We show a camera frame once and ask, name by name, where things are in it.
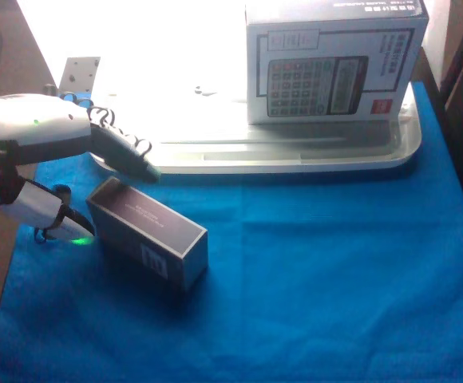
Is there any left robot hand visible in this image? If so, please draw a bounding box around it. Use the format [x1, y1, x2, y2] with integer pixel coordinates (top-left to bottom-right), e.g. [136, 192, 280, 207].
[0, 92, 163, 248]

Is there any small maroon box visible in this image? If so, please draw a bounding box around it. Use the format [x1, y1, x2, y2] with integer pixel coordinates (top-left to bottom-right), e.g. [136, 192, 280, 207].
[85, 176, 209, 294]

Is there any white and navy calculator box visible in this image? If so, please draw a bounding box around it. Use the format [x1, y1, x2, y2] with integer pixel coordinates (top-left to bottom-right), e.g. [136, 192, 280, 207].
[243, 0, 430, 126]

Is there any white plastic lid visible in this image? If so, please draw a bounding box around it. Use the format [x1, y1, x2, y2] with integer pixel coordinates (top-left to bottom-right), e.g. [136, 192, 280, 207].
[89, 85, 423, 176]

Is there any blue fabric cloth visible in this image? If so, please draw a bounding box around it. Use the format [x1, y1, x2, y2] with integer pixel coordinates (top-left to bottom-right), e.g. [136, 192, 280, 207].
[0, 81, 463, 383]

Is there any grey metal bracket plate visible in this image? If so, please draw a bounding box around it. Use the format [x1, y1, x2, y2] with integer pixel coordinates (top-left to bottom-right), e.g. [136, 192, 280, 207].
[57, 57, 101, 101]

